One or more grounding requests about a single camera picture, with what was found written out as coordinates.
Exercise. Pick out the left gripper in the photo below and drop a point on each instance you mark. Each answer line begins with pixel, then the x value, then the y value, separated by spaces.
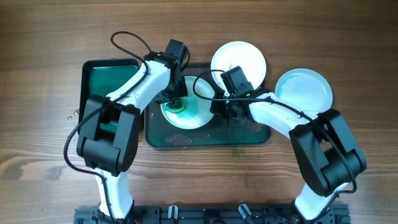
pixel 180 90

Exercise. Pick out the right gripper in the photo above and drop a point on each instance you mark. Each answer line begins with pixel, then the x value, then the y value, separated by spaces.
pixel 216 107

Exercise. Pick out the green and yellow sponge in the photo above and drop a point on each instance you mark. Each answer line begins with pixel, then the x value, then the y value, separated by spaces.
pixel 175 106

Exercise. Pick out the white plate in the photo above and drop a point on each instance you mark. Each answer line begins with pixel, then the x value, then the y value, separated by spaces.
pixel 305 88
pixel 196 112
pixel 245 55

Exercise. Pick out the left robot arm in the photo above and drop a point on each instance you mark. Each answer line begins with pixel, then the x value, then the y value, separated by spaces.
pixel 109 131

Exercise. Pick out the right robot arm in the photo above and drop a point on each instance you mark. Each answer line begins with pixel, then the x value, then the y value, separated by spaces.
pixel 328 156

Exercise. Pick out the large dark plastic tray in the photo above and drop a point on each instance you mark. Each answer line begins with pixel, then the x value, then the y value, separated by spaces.
pixel 218 132

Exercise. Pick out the small black water tray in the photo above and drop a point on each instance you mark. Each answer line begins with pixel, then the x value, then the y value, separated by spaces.
pixel 101 77

